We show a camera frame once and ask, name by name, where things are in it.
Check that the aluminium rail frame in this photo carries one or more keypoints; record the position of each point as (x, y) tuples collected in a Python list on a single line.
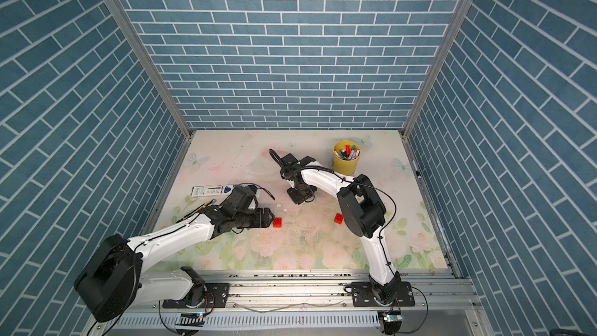
[(306, 303)]

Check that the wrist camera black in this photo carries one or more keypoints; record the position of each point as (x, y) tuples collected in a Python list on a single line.
[(243, 197), (289, 165)]

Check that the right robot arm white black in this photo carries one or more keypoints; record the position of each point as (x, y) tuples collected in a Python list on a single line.
[(362, 209)]

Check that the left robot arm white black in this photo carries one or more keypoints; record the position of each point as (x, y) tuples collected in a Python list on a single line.
[(116, 276)]

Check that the white blue toothpaste box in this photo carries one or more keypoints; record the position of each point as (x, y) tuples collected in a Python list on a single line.
[(210, 190)]

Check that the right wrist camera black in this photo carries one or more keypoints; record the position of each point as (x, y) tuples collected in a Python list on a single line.
[(289, 165)]

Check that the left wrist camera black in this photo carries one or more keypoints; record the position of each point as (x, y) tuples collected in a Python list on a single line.
[(243, 197)]

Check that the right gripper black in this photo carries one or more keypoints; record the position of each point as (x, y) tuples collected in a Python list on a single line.
[(297, 200)]

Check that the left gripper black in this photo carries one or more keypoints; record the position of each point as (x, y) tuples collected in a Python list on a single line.
[(259, 223)]

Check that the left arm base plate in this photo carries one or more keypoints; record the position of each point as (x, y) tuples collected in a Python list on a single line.
[(208, 297)]

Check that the yellow pen cup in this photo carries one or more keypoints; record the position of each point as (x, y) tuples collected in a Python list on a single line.
[(346, 156)]

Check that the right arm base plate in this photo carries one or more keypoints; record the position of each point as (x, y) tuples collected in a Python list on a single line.
[(382, 294)]

